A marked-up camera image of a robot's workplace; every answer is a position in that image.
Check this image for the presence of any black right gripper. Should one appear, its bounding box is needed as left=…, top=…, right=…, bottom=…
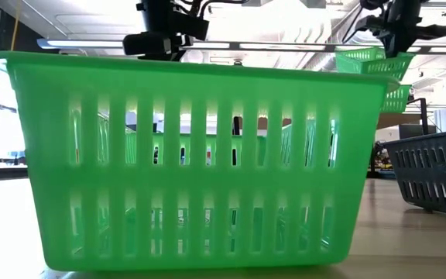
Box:
left=356, top=15, right=446, bottom=59

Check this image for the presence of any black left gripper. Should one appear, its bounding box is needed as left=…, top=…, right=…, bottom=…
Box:
left=122, top=15, right=210, bottom=62

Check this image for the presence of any dark plastic slotted basket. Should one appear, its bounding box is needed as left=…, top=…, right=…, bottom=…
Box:
left=381, top=129, right=446, bottom=219

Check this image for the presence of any black box-shaped monitor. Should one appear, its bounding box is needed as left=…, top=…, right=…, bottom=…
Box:
left=399, top=123, right=437, bottom=140

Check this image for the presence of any black ceiling beam with lights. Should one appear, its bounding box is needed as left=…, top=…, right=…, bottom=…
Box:
left=36, top=37, right=446, bottom=55

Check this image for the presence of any silver ventilation duct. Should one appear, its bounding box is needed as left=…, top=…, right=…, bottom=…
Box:
left=315, top=0, right=406, bottom=74

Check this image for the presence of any yellow hanging cable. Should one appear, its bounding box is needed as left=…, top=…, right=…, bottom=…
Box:
left=9, top=0, right=22, bottom=52

